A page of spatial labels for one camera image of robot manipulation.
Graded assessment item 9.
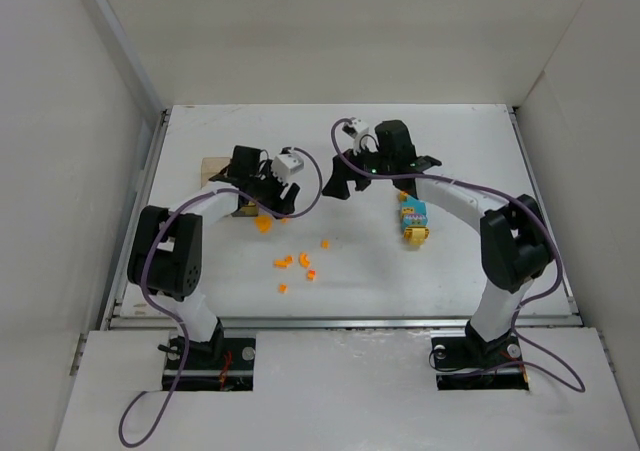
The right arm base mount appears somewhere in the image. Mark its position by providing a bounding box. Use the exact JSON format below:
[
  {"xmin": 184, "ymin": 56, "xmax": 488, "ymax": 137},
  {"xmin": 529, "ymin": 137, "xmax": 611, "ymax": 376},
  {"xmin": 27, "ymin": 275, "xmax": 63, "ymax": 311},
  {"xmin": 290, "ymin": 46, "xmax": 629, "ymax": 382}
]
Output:
[{"xmin": 429, "ymin": 336, "xmax": 529, "ymax": 391}]

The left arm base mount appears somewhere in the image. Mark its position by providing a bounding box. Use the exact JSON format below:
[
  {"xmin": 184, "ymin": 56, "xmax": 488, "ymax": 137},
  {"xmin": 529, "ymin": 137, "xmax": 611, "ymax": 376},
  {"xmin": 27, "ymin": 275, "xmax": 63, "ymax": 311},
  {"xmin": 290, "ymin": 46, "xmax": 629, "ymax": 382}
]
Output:
[{"xmin": 157, "ymin": 336, "xmax": 257, "ymax": 392}]

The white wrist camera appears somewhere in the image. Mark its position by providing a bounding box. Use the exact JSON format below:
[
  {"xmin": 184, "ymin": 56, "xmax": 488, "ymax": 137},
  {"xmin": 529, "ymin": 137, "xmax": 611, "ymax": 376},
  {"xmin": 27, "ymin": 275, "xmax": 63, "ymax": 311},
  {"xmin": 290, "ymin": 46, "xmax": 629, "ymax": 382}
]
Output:
[
  {"xmin": 342, "ymin": 118, "xmax": 370, "ymax": 155},
  {"xmin": 271, "ymin": 148, "xmax": 304, "ymax": 183}
]

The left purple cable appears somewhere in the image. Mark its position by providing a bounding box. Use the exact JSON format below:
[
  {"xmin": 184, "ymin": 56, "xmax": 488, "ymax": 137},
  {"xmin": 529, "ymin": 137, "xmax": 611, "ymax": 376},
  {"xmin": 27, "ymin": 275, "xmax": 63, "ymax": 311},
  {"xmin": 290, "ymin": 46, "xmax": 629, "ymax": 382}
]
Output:
[{"xmin": 118, "ymin": 145, "xmax": 324, "ymax": 447}]

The grey transparent container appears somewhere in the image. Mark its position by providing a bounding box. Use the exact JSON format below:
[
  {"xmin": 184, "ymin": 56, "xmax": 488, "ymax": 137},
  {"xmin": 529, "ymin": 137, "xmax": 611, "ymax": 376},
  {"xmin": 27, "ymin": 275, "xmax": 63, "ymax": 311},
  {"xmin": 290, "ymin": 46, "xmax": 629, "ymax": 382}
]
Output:
[{"xmin": 231, "ymin": 195, "xmax": 259, "ymax": 218}]

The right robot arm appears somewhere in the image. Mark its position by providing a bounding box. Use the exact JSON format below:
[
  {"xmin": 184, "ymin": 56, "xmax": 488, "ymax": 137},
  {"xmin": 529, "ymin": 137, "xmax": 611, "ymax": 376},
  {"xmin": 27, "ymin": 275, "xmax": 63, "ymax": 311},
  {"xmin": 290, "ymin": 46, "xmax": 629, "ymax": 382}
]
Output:
[{"xmin": 322, "ymin": 118, "xmax": 558, "ymax": 356}]

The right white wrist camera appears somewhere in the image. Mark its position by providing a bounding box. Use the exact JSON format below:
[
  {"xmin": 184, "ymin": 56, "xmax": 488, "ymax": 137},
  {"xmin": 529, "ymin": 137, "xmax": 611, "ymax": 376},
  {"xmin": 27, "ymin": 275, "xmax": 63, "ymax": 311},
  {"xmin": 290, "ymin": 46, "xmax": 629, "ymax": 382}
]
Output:
[{"xmin": 342, "ymin": 118, "xmax": 370, "ymax": 155}]

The orange half-round lego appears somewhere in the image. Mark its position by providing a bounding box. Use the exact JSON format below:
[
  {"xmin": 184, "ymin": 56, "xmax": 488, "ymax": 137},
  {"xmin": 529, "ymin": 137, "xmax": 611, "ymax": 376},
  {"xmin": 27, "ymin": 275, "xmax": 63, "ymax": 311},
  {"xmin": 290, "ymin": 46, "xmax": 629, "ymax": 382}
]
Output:
[{"xmin": 254, "ymin": 215, "xmax": 273, "ymax": 233}]

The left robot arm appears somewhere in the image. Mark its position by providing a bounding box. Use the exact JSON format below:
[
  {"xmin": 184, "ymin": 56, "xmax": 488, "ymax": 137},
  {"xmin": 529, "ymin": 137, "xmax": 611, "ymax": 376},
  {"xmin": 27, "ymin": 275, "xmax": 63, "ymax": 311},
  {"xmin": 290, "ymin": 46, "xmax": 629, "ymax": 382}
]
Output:
[{"xmin": 127, "ymin": 146, "xmax": 304, "ymax": 355}]

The yellow long lego plate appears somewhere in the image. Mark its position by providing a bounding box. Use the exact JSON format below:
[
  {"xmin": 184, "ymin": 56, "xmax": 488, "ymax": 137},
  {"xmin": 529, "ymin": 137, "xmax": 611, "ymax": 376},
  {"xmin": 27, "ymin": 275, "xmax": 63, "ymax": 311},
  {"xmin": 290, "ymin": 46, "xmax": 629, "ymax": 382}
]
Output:
[{"xmin": 240, "ymin": 201, "xmax": 258, "ymax": 216}]

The aluminium front rail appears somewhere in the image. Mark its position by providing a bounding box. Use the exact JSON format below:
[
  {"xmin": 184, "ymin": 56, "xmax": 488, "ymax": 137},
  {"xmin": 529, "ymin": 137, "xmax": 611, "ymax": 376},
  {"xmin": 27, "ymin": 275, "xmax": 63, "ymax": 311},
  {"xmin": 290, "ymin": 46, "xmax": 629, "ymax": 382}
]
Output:
[{"xmin": 106, "ymin": 314, "xmax": 583, "ymax": 330}]

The orange transparent container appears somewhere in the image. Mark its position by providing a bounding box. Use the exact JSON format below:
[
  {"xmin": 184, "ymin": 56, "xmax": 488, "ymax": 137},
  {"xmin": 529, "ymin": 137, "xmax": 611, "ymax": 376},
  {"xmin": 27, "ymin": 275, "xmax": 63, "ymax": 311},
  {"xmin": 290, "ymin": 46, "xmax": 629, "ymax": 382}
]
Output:
[{"xmin": 200, "ymin": 157, "xmax": 230, "ymax": 188}]

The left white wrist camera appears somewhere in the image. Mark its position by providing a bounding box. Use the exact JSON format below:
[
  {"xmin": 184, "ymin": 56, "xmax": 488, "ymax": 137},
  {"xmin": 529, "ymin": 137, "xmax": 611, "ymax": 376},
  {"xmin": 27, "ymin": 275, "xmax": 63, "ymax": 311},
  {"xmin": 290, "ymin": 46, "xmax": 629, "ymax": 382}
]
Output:
[{"xmin": 271, "ymin": 148, "xmax": 304, "ymax": 183}]

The colourful lego figure stack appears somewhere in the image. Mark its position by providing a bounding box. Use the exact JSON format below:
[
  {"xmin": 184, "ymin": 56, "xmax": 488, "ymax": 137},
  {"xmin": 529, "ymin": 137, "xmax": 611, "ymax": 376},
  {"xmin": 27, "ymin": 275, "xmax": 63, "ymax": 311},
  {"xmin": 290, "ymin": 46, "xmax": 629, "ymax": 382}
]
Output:
[{"xmin": 398, "ymin": 192, "xmax": 430, "ymax": 247}]

